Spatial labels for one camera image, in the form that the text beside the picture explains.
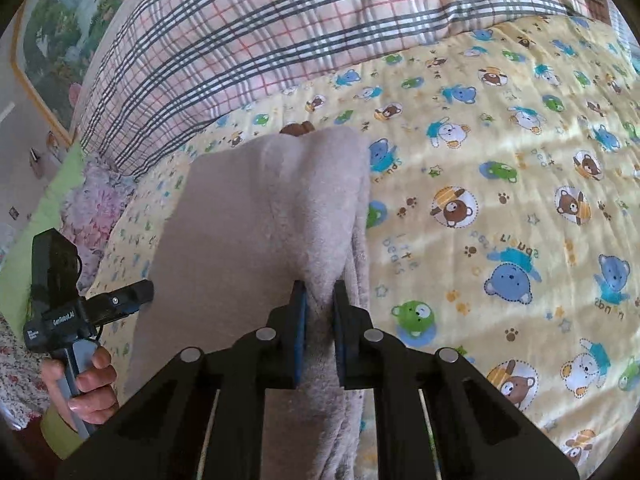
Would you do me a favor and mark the person's left hand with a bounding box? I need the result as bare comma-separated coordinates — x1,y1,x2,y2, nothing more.
41,347,119,426

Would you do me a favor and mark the framed landscape painting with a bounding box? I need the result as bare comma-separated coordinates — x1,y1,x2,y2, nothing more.
10,0,151,146

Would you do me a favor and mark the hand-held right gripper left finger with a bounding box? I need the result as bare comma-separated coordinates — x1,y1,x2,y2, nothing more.
55,280,309,480

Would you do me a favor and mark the pink plaid quilt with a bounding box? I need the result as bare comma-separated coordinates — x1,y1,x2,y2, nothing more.
75,0,608,178

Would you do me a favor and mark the light green blanket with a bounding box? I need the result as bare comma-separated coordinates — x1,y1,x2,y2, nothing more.
0,142,88,341

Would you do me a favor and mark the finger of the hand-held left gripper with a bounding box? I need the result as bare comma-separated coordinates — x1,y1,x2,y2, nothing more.
84,280,155,326

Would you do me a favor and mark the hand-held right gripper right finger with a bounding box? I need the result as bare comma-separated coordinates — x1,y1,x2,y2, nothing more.
332,280,581,480

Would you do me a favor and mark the beige knit sweater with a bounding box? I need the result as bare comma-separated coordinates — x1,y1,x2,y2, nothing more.
122,122,373,480

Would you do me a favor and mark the yellow bear-print bed sheet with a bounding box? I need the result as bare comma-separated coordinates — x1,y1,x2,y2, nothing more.
87,12,640,480

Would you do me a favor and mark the pink floral cloth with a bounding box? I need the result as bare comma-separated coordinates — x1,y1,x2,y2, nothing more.
60,155,138,291

